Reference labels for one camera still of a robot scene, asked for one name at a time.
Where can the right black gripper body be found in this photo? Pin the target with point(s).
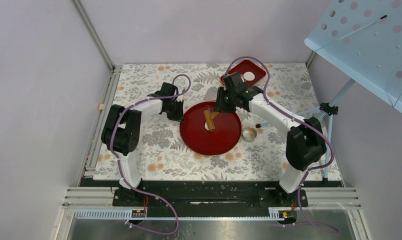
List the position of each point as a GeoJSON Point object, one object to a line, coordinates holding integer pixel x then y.
{"type": "Point", "coordinates": [225, 102]}

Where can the round red tray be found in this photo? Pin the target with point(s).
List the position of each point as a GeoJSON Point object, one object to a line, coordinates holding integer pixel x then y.
{"type": "Point", "coordinates": [228, 129]}

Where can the red rectangular tray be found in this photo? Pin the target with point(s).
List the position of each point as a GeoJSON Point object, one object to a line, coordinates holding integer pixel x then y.
{"type": "Point", "coordinates": [248, 66]}

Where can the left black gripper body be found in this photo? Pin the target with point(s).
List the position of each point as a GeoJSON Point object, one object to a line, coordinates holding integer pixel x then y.
{"type": "Point", "coordinates": [175, 110]}

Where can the wooden double-ended roller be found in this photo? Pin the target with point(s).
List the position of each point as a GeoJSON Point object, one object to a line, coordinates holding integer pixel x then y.
{"type": "Point", "coordinates": [209, 118]}

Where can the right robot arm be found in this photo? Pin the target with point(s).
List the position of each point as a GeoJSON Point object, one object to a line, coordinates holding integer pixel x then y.
{"type": "Point", "coordinates": [305, 143]}

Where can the light blue perforated panel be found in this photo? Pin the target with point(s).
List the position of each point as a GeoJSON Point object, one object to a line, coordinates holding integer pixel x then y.
{"type": "Point", "coordinates": [363, 39]}

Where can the right round dumpling wrapper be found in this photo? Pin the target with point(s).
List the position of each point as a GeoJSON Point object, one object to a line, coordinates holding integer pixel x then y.
{"type": "Point", "coordinates": [249, 76]}

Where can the scraper with orange handle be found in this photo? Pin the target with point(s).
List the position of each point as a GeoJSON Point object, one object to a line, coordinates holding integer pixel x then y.
{"type": "Point", "coordinates": [211, 94]}

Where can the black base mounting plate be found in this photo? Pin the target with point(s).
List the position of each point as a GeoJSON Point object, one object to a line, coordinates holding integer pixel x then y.
{"type": "Point", "coordinates": [195, 199]}

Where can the floral patterned table mat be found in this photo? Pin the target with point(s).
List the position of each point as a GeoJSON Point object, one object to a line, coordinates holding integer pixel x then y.
{"type": "Point", "coordinates": [162, 154]}

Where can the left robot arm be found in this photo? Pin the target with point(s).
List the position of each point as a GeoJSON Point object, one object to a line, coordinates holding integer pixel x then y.
{"type": "Point", "coordinates": [121, 131]}

